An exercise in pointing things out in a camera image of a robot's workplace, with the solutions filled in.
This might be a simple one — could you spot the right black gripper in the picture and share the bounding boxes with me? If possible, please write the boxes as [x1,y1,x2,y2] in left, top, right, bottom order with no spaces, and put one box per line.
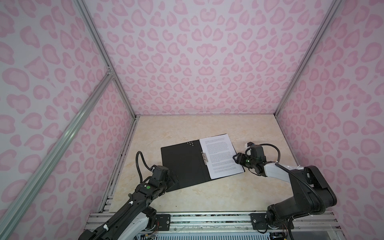
[231,153,257,170]

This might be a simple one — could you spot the aluminium frame strut diagonal left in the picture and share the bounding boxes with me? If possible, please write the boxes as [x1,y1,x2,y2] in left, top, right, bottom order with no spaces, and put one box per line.
[1,73,114,240]

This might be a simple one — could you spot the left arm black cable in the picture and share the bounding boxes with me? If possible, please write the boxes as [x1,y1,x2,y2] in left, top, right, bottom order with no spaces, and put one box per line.
[135,150,157,184]

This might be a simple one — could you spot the printed paper sheet corner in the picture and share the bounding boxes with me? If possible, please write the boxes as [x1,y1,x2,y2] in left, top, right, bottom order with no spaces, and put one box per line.
[199,134,245,180]

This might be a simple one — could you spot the aluminium frame post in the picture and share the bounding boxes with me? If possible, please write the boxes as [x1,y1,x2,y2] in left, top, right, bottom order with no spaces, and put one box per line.
[274,0,344,119]
[73,0,137,120]

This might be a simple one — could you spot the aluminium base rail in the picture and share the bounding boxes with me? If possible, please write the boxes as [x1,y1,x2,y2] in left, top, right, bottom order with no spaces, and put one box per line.
[80,210,346,240]

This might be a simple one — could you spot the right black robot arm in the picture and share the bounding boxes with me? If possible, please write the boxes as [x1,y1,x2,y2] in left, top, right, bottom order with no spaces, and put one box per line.
[233,142,337,230]

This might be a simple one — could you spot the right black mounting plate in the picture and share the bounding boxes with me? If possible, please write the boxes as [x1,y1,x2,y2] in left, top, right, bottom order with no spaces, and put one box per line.
[250,213,294,234]

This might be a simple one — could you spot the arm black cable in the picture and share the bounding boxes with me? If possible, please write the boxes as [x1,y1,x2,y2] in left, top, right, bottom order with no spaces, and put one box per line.
[135,150,157,184]
[245,143,326,214]

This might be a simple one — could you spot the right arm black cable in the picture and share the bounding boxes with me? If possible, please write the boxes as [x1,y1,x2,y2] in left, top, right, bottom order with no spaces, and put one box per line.
[245,143,326,214]

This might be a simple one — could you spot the black mounting plate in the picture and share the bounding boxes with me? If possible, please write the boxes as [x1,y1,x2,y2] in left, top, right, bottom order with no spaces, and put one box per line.
[250,213,294,234]
[149,214,171,232]

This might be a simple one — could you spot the blue black file folder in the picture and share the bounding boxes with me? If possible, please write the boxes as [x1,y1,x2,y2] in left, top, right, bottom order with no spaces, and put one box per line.
[160,133,245,193]

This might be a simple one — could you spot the metal folder clip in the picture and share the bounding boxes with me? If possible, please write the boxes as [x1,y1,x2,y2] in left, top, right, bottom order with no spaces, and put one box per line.
[202,152,209,165]

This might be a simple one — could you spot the aluminium frame post back right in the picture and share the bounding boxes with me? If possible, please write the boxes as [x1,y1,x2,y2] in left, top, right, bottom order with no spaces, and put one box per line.
[274,0,344,119]

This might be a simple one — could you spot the aluminium frame post back left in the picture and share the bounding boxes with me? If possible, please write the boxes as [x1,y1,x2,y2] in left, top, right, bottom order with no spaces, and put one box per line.
[73,0,137,120]

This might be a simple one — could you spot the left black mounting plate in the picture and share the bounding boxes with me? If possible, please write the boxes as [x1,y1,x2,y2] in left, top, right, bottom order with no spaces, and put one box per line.
[149,214,171,232]

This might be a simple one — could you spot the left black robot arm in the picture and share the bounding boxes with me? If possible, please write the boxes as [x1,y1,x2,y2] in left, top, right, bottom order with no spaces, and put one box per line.
[79,166,178,240]

